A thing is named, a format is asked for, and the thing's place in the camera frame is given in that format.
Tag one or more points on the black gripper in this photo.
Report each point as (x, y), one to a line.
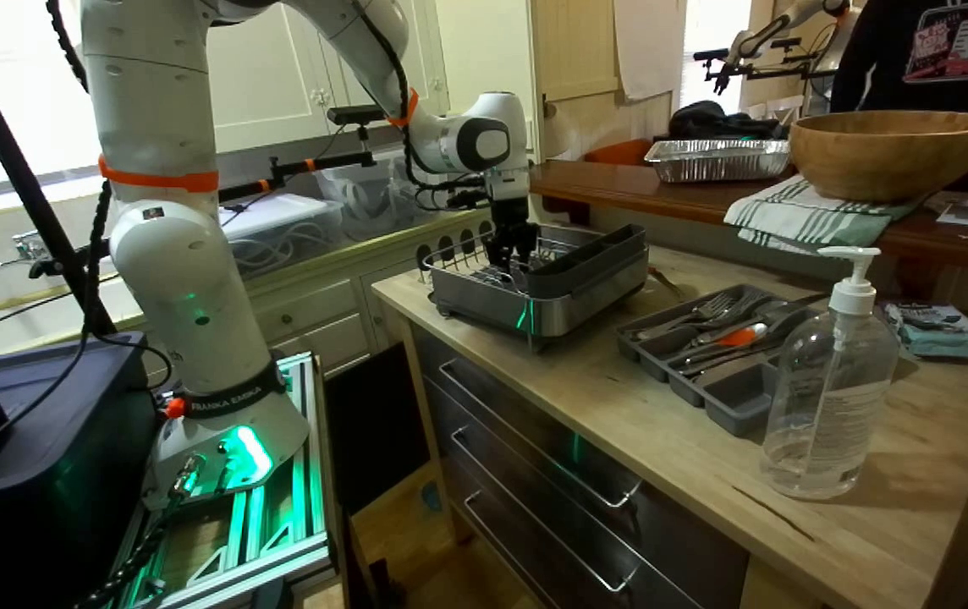
(512, 223)

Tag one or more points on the clear plastic storage bin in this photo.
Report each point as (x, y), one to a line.
(388, 191)

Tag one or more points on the black tripod pole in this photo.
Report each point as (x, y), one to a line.
(11, 156)

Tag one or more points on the striped dish towel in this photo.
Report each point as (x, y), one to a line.
(789, 214)

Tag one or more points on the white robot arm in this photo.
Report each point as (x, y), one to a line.
(183, 291)

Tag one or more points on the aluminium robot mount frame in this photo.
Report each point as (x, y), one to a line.
(267, 543)

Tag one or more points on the steel drawer cabinet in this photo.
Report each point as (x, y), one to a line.
(530, 496)

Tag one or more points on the black rod with orange clamps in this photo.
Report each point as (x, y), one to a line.
(292, 172)

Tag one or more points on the clear soap pump bottle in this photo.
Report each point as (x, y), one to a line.
(826, 393)

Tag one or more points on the metal faucet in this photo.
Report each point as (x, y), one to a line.
(27, 246)

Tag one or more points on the person in black hoodie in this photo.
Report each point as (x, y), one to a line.
(960, 46)

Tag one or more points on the black camera tripod rig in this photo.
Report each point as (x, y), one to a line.
(741, 52)

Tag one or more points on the aluminium foil tray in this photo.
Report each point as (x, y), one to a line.
(723, 162)

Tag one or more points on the teal cloth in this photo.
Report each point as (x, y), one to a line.
(941, 334)

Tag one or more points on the white drawer cabinet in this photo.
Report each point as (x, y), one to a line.
(317, 311)

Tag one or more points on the white cabinet doors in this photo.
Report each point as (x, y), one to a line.
(283, 81)

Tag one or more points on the grey cutlery tray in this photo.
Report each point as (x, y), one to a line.
(723, 393)

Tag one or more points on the clear bin with white lid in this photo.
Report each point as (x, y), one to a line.
(283, 233)

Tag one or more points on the wooden bowl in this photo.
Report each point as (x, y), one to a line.
(891, 154)

